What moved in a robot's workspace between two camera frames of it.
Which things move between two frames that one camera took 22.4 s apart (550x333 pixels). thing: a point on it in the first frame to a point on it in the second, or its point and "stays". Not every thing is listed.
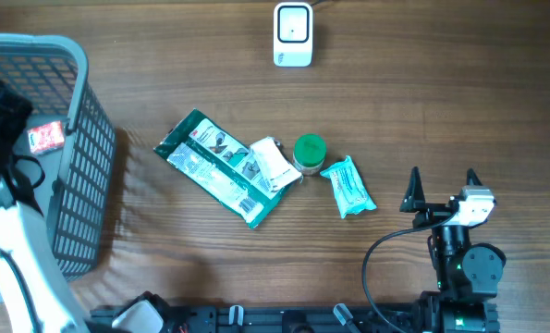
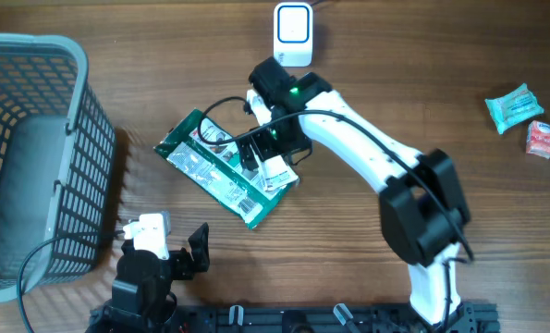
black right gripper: x=414 y=199 to x=264 y=149
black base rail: x=251 y=318 stays
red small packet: x=46 y=137 to x=542 y=139
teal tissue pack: x=349 y=188 to x=516 y=107
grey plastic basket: x=76 y=196 stays
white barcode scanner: x=292 y=34 stays
